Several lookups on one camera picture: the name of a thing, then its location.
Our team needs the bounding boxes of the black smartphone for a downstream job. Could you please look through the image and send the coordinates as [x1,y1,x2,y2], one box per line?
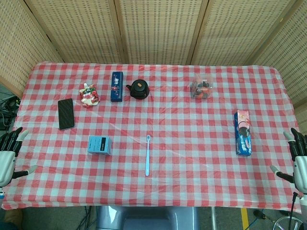
[58,98,75,131]

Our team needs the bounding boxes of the light blue toothbrush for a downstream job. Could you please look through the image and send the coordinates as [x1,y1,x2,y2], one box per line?
[145,135,152,177]

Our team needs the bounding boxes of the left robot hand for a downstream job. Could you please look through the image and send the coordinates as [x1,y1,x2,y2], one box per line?
[0,127,38,188]

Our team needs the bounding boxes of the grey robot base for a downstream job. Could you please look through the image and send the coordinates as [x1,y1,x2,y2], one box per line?
[95,205,199,230]

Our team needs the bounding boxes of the woven folding screen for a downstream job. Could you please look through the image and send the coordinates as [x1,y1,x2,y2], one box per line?
[0,0,307,128]

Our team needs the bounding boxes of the black floor cables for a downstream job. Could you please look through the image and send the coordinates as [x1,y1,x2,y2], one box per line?
[0,97,21,131]

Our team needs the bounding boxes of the tall dark blue box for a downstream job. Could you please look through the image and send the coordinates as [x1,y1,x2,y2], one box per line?
[110,71,124,103]

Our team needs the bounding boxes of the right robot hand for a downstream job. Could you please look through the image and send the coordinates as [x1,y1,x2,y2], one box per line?
[270,127,307,194]

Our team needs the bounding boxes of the small light blue box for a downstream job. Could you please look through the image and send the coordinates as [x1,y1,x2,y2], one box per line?
[86,136,113,156]

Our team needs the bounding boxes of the blue cookie package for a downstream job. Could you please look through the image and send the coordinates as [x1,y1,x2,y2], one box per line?
[234,110,253,157]

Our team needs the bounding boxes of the red fruit snack pouch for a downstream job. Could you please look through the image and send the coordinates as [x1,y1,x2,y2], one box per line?
[79,82,100,108]

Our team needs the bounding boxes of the black teapot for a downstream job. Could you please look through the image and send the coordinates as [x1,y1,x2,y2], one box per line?
[126,80,150,99]

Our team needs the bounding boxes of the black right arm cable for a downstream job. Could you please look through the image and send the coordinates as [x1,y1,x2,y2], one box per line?
[287,191,303,230]

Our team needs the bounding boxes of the clear bag of snacks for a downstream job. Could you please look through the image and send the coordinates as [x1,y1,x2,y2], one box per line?
[190,73,213,100]

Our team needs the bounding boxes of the red checkered tablecloth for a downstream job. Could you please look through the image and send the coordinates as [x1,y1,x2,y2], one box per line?
[0,61,302,214]

